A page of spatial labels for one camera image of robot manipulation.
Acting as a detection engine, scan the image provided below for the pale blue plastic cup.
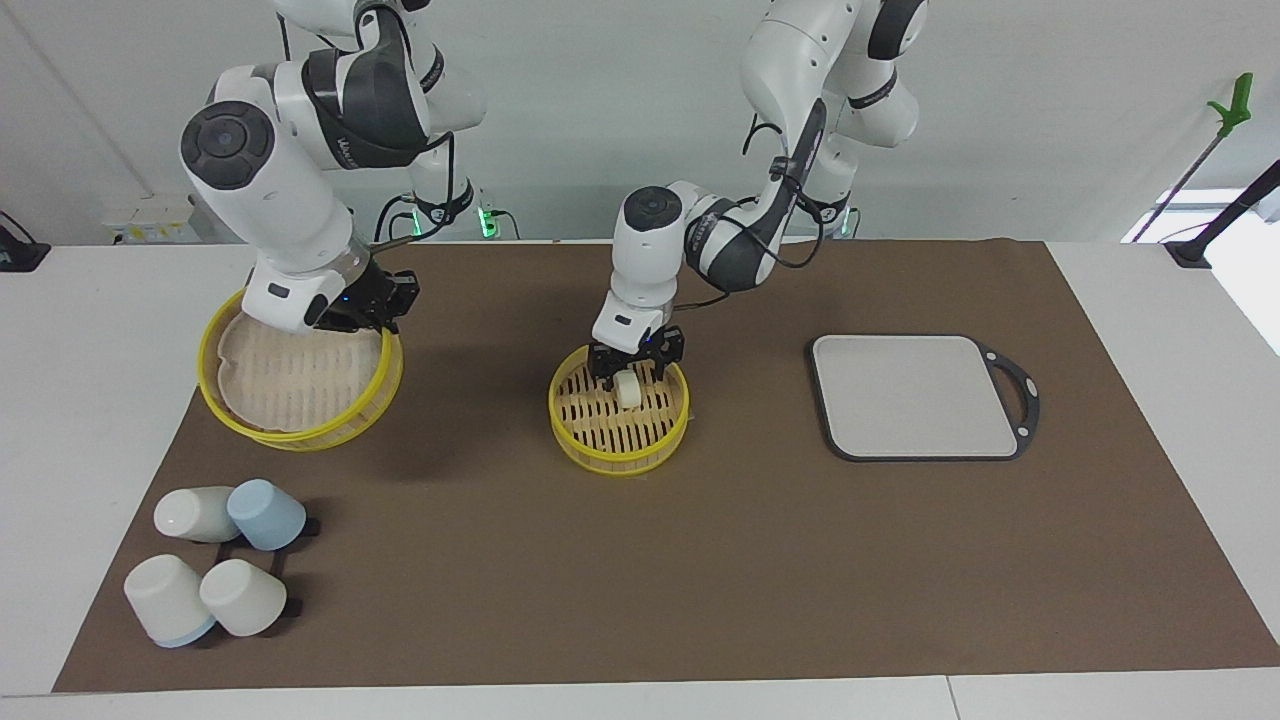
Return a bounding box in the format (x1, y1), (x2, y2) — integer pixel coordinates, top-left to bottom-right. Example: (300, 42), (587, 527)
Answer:
(227, 479), (308, 552)

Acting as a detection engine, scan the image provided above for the yellow slatted steamer basket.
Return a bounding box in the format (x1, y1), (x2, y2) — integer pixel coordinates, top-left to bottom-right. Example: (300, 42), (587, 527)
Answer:
(548, 344), (691, 477)

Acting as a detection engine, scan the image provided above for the white cloth steamer liner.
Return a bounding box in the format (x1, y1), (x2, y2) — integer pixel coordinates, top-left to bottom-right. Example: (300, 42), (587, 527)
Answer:
(218, 310), (386, 434)

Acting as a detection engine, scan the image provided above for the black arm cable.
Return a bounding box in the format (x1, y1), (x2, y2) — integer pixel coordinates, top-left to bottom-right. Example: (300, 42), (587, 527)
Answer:
(680, 112), (833, 307)
(373, 128), (459, 247)

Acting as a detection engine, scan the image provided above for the green tipped grey pole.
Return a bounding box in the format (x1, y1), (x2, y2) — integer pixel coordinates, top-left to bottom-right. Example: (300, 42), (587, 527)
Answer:
(1130, 72), (1256, 246)

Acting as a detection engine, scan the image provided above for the yellow bowl with paper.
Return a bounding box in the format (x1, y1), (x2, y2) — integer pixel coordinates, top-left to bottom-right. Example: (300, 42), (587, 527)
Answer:
(197, 288), (405, 453)

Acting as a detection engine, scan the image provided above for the white cutting board grey rim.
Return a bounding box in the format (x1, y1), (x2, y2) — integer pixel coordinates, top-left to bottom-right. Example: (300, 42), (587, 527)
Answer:
(806, 333), (1042, 463)

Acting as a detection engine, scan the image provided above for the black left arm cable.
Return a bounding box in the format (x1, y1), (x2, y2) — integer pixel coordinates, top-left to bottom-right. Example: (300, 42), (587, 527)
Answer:
(680, 112), (833, 307)

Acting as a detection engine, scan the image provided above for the black slanted stand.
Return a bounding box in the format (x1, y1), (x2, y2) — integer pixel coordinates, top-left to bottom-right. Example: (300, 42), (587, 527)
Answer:
(1165, 160), (1280, 269)

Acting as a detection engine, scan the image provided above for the black cup rack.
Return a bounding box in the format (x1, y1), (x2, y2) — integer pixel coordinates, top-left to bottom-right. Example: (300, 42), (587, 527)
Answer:
(205, 515), (321, 641)

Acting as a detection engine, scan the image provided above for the white plastic cup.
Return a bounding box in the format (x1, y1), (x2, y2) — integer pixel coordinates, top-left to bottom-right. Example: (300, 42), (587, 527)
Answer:
(199, 559), (289, 638)
(153, 486), (241, 544)
(124, 555), (217, 648)

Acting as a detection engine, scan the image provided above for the white power strip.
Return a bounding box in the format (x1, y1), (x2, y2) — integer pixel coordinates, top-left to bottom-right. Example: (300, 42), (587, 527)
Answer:
(103, 205), (198, 247)

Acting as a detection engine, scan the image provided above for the brown table mat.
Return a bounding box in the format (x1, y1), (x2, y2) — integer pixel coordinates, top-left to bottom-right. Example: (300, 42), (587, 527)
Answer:
(52, 238), (1280, 693)

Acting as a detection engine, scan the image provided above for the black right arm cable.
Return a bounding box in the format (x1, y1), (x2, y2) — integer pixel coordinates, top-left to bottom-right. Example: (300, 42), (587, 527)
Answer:
(373, 128), (459, 247)

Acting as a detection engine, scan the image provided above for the black right wrist mount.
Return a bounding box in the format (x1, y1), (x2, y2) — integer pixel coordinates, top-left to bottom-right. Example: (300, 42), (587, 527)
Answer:
(345, 268), (421, 313)

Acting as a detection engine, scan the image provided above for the black clamp base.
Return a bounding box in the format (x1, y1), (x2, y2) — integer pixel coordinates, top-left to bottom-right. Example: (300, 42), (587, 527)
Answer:
(0, 212), (51, 273)

